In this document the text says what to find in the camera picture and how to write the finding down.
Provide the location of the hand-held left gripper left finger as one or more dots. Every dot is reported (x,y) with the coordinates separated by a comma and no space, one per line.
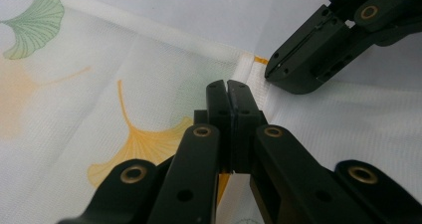
(219,108)

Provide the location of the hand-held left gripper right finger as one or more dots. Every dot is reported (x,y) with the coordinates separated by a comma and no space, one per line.
(244,117)

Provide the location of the white leaf-print mesh laundry bag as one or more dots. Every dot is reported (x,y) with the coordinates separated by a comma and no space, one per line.
(99,91)

